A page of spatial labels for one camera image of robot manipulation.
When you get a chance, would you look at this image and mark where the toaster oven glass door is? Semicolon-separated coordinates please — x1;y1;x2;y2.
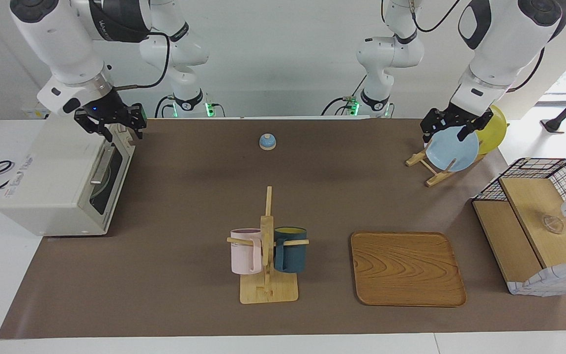
85;124;137;233

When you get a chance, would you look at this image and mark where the beige toaster oven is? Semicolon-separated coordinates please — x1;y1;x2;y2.
0;117;137;237

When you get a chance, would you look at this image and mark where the light blue plate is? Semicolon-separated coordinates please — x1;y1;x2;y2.
425;125;480;173

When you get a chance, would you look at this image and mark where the yellow plate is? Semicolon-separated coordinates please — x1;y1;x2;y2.
475;105;508;155

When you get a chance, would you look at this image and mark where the wooden plate rack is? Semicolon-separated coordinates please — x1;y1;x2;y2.
405;143;487;188

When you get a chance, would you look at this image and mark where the brown table mat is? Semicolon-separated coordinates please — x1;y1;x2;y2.
0;117;566;340

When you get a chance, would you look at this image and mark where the small clear glass object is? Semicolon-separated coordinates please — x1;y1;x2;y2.
541;215;565;234

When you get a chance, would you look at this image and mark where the wooden serving tray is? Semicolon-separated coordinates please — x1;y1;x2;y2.
350;231;467;308

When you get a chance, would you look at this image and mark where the pink mug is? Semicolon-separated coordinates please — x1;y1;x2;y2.
230;228;264;275

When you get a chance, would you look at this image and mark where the dark teal mug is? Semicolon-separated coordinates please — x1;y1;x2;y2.
273;226;308;274

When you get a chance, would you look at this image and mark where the wooden mug rack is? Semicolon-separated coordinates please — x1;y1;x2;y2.
226;186;310;304

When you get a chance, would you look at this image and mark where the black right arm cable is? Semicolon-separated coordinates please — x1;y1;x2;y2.
111;29;171;91

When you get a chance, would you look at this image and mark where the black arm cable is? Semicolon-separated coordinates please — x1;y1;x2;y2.
111;29;171;91
507;47;545;93

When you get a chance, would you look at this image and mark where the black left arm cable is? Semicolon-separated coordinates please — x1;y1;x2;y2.
507;47;545;93

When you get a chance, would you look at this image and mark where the wire and wood shelf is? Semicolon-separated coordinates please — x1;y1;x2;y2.
472;158;566;296

